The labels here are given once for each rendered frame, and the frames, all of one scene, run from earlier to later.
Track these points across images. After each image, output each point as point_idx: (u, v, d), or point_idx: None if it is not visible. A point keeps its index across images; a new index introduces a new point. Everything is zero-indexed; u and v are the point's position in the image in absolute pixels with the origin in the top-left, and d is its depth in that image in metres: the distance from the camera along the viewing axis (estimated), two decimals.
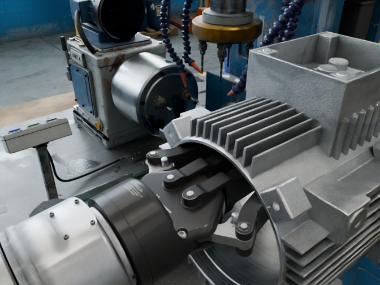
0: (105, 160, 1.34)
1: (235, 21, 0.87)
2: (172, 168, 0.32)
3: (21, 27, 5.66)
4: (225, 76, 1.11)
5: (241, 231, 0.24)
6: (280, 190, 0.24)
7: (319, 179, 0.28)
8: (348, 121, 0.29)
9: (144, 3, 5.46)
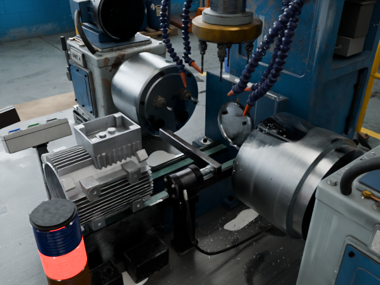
0: None
1: (235, 21, 0.87)
2: None
3: (21, 27, 5.66)
4: (225, 76, 1.11)
5: None
6: (63, 181, 0.75)
7: (87, 177, 0.79)
8: (99, 156, 0.79)
9: (144, 3, 5.46)
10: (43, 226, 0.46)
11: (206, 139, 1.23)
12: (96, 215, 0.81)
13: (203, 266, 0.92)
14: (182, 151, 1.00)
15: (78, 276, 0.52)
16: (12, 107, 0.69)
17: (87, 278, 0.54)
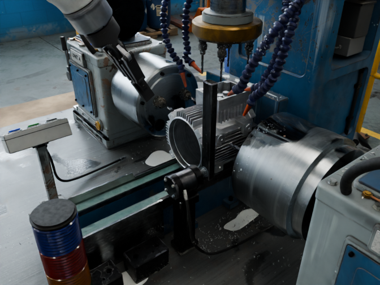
0: (105, 160, 1.34)
1: (235, 21, 0.87)
2: None
3: (21, 27, 5.66)
4: (225, 76, 1.11)
5: (131, 51, 0.80)
6: (198, 129, 0.94)
7: None
8: (222, 111, 0.98)
9: (144, 3, 5.46)
10: (43, 226, 0.46)
11: None
12: (217, 160, 1.00)
13: (203, 266, 0.92)
14: (203, 129, 0.85)
15: (78, 276, 0.52)
16: (152, 93, 0.95)
17: (87, 278, 0.54)
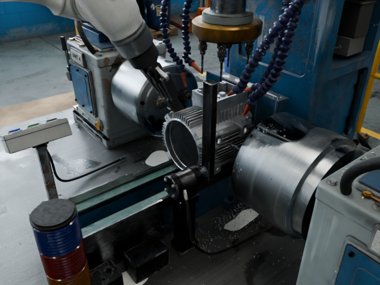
0: (105, 160, 1.34)
1: (235, 21, 0.87)
2: None
3: (21, 27, 5.66)
4: (225, 76, 1.11)
5: (169, 72, 0.88)
6: (195, 130, 0.93)
7: None
8: (219, 112, 0.98)
9: (144, 3, 5.46)
10: (43, 226, 0.46)
11: None
12: (215, 161, 0.99)
13: (203, 266, 0.92)
14: (203, 129, 0.85)
15: (78, 276, 0.52)
16: (183, 107, 1.04)
17: (87, 278, 0.54)
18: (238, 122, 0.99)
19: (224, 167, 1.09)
